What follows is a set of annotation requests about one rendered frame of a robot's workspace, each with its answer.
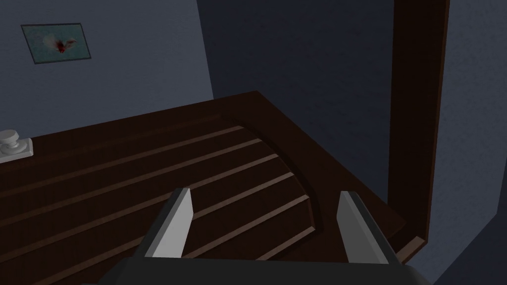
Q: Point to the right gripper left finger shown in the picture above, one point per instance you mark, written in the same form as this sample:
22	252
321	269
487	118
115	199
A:
174	227

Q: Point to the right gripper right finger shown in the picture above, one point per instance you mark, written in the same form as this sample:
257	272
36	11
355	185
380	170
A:
362	233

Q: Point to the dark brown wooden door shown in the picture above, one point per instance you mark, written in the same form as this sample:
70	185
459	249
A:
119	166

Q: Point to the white door knob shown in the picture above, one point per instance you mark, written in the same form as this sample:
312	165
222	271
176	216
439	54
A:
12	145

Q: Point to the framed picture with red bird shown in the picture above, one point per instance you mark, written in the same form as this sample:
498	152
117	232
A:
56	42

